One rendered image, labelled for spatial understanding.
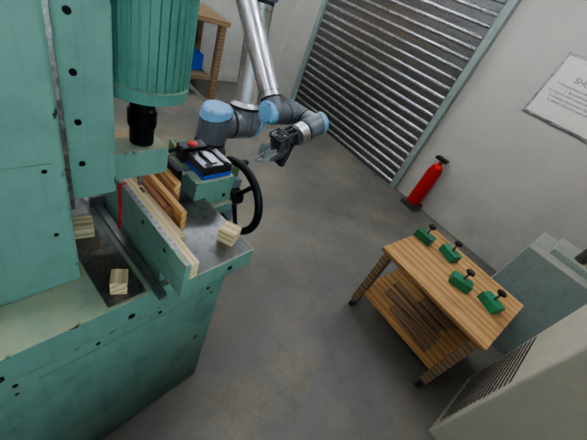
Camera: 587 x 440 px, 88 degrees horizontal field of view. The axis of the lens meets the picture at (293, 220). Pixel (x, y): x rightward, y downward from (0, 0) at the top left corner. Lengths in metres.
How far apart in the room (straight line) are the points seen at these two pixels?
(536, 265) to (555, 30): 1.85
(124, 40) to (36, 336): 0.57
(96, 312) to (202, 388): 0.88
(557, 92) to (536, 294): 1.61
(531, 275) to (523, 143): 1.30
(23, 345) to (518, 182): 3.30
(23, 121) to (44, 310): 0.40
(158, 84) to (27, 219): 0.33
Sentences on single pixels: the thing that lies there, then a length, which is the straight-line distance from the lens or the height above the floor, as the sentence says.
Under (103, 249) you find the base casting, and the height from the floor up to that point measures 0.80.
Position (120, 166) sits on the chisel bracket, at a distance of 0.78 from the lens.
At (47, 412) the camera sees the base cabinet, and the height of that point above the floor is 0.49.
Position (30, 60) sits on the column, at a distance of 0.57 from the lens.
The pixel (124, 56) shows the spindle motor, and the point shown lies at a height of 1.28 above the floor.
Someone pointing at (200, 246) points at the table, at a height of 0.90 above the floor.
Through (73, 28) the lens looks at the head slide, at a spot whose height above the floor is 1.31.
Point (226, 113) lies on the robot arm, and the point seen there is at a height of 0.88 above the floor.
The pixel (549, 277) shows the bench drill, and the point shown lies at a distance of 2.43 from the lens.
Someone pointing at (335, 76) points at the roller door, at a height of 0.66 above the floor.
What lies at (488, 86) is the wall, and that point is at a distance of 3.43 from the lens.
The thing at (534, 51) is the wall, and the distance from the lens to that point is 3.39.
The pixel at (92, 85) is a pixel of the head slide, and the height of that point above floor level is 1.23.
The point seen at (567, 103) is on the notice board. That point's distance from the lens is 3.27.
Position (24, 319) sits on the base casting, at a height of 0.80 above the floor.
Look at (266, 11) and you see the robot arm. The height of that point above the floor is 1.30.
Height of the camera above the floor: 1.48
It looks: 37 degrees down
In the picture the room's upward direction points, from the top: 24 degrees clockwise
